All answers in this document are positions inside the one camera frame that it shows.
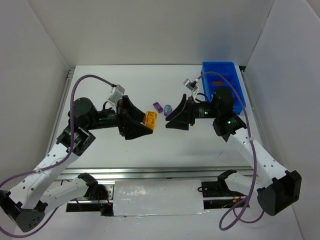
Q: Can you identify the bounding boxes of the purple round flower lego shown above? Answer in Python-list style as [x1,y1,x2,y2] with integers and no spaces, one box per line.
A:
[163,104,172,117]

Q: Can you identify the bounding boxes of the yellow round orange-print lego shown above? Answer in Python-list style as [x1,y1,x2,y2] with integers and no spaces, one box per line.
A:
[142,111,157,131]

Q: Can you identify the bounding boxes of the white taped panel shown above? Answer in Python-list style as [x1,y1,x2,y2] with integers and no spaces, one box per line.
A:
[113,179,205,217]

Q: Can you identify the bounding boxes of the long brown lego plate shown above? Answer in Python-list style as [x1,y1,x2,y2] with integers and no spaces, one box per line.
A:
[212,81,224,86]

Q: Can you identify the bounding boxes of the purple rectangular lego brick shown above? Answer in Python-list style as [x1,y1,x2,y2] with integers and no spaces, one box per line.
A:
[153,102,164,113]

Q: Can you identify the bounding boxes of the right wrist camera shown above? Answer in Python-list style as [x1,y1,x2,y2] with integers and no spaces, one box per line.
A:
[183,78,199,100]

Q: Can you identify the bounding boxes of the aluminium front rail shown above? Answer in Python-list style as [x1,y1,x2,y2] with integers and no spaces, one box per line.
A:
[57,166,253,181]

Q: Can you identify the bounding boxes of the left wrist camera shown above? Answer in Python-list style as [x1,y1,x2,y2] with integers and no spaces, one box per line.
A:
[107,84,125,109]

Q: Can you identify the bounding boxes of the blue compartment bin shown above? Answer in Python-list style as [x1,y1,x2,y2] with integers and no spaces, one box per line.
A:
[201,61,246,115]

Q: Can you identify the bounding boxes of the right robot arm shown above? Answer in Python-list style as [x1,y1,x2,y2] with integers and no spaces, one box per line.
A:
[165,86,302,216]

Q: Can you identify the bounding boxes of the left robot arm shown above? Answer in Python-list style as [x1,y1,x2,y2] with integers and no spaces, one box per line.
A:
[0,95,153,233]

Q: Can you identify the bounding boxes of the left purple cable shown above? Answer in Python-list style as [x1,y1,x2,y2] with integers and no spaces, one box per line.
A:
[0,74,116,238]

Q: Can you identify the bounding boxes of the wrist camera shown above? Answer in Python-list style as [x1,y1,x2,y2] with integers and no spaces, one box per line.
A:
[107,84,125,109]
[183,78,199,100]

